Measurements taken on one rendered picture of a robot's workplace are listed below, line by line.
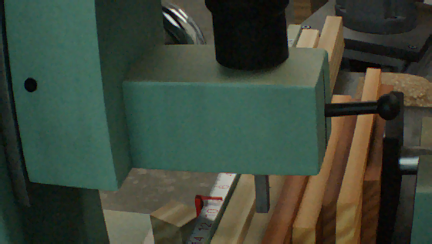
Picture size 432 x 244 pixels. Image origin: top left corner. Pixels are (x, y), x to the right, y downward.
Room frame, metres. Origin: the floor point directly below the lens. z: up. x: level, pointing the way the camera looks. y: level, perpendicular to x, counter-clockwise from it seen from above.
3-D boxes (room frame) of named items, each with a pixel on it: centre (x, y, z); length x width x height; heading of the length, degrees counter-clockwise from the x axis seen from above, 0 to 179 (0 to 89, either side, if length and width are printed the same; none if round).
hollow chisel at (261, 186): (0.62, -0.03, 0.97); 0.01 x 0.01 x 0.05; 74
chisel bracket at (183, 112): (0.63, -0.01, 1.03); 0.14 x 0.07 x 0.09; 74
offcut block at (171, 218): (0.81, 0.05, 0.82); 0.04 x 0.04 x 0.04; 47
